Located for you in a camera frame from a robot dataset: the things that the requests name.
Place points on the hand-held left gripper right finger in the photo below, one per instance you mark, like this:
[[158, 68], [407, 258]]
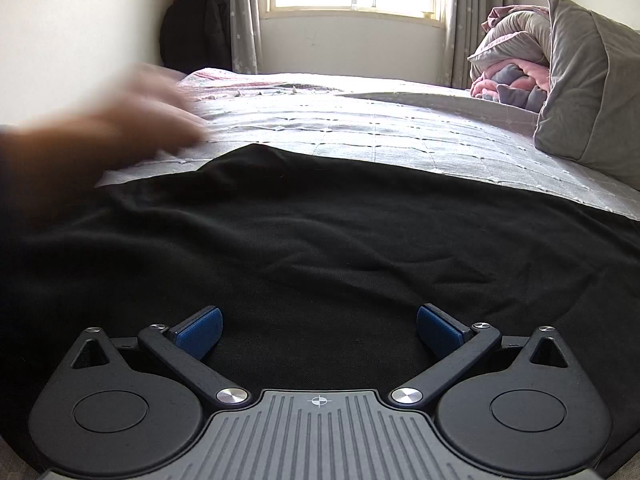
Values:
[[436, 330]]

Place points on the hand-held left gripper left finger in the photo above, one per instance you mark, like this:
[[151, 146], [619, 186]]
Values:
[[199, 332]]

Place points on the black pants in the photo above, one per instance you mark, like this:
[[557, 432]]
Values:
[[325, 240]]

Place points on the person's right forearm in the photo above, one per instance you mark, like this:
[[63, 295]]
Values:
[[30, 175]]

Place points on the person's right hand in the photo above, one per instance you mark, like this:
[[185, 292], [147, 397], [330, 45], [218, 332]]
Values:
[[135, 125]]

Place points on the grey bedspread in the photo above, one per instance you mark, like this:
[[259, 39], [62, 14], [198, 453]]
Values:
[[400, 130]]

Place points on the pink plush blanket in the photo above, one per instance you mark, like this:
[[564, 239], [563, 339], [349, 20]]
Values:
[[510, 87]]

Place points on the grey pillow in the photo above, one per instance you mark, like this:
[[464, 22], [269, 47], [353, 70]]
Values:
[[590, 90]]

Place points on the grey folded quilt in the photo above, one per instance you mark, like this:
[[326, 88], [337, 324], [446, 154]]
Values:
[[510, 40]]

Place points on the black hanging coat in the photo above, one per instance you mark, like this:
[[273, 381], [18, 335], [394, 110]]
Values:
[[197, 30]]

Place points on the grey patterned curtain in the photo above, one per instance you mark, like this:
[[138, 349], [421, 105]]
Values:
[[245, 15], [475, 20]]

